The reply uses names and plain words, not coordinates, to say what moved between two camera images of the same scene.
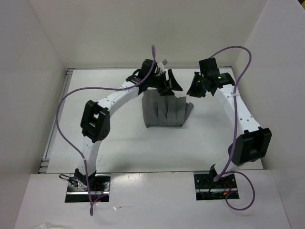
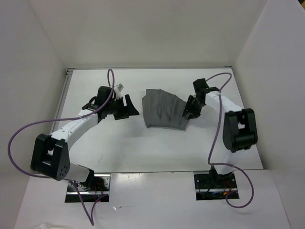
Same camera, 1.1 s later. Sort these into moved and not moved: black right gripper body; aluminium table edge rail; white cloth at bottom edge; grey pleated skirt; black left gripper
Moved: black left gripper; black right gripper body
Not moved: white cloth at bottom edge; grey pleated skirt; aluminium table edge rail
